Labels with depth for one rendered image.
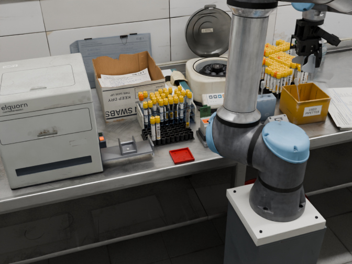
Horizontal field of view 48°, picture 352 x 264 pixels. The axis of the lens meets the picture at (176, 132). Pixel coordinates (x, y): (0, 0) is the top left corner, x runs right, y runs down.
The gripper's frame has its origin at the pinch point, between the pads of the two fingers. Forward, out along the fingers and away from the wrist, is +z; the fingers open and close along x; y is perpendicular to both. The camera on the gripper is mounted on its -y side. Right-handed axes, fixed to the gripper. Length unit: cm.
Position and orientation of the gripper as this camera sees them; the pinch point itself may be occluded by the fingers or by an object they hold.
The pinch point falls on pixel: (308, 73)
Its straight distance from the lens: 152.9
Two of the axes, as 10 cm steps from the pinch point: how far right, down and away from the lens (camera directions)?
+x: 2.2, 5.3, -8.1
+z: 0.2, 8.3, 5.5
